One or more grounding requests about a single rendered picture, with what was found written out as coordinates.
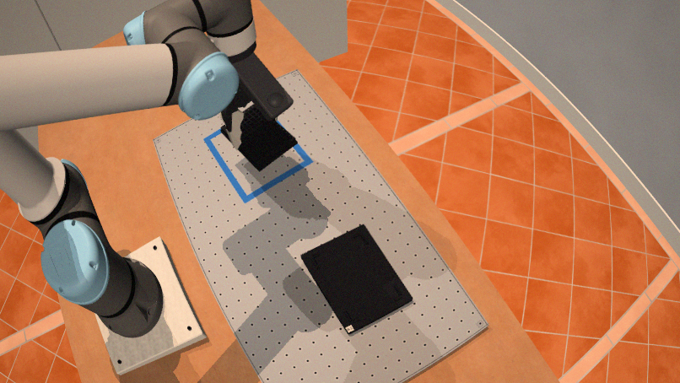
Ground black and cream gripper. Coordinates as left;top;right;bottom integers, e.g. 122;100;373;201
220;42;256;150

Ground blue tape outline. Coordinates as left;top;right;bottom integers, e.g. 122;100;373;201
203;128;314;203

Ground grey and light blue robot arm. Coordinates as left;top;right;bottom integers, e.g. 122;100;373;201
0;0;294;338

